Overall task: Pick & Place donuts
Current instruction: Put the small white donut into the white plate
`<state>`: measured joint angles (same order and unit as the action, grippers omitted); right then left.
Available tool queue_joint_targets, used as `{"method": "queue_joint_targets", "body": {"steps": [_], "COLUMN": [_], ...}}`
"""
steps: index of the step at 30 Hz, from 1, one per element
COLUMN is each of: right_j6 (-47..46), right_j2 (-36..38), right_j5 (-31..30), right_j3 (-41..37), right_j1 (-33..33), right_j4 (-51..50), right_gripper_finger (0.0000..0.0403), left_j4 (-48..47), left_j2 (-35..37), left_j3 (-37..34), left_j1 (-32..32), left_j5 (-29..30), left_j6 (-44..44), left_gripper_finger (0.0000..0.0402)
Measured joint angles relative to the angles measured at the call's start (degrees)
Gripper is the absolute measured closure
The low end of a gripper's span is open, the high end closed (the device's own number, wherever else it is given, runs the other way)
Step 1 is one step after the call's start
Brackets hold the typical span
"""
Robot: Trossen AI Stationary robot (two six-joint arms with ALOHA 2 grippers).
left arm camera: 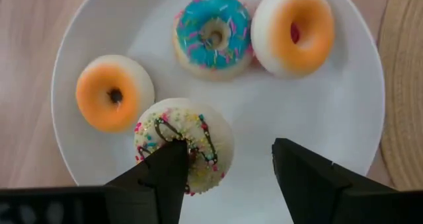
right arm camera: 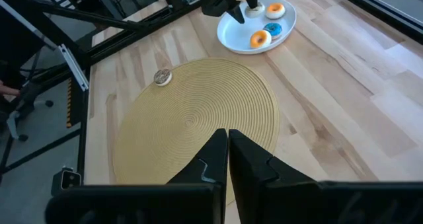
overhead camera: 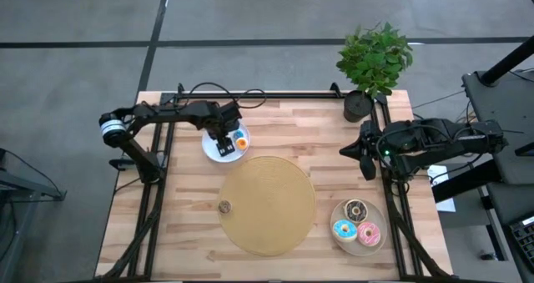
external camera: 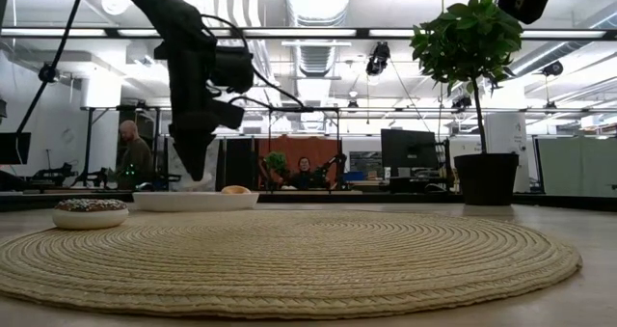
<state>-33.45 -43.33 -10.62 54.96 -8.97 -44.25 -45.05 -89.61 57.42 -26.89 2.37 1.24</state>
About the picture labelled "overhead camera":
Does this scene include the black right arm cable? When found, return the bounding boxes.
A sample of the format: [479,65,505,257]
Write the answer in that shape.
[375,124,418,184]

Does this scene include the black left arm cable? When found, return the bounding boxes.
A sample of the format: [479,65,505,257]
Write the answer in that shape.
[183,81,268,109]

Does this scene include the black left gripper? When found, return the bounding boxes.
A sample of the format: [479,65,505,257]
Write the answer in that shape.
[204,105,239,157]

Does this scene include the large blue frosted donut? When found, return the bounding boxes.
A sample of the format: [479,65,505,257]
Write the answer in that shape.
[332,219,359,244]

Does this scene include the black cart beam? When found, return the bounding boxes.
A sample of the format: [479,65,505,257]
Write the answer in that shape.
[431,159,501,205]

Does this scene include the beige round plate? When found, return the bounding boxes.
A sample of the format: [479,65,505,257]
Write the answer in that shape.
[330,198,388,258]

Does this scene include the white paper sheet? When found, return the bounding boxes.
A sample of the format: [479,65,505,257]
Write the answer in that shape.
[429,165,457,214]

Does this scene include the white round plate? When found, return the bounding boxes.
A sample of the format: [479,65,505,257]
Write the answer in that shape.
[201,119,251,164]

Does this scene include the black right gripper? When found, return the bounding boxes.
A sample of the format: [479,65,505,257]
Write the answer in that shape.
[340,122,380,159]

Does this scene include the black aluminium table frame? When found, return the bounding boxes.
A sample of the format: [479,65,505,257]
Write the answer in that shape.
[95,82,454,282]

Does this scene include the round woven straw placemat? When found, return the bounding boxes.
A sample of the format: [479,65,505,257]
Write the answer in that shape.
[216,155,317,258]

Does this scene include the black pole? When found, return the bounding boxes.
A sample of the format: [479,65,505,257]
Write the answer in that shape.
[478,35,534,87]

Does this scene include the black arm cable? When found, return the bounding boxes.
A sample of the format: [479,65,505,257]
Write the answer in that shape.
[183,81,268,109]
[375,124,418,184]

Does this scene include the grey metal stand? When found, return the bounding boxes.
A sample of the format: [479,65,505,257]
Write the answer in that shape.
[0,147,68,283]

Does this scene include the dark grey side desk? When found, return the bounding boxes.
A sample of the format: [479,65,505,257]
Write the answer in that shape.
[461,68,534,188]

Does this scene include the large chocolate frosted donut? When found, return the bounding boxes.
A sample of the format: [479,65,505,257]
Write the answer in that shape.
[343,199,369,224]

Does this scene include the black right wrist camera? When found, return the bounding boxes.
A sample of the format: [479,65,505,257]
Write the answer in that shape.
[359,155,377,181]

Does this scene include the large pink frosted donut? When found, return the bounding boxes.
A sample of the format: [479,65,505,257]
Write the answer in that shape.
[356,221,382,248]

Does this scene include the green plant in black pot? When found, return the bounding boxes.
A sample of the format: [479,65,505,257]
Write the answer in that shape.
[335,22,414,124]

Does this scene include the black keyboard blue keys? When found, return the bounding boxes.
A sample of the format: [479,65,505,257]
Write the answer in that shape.
[507,215,534,271]

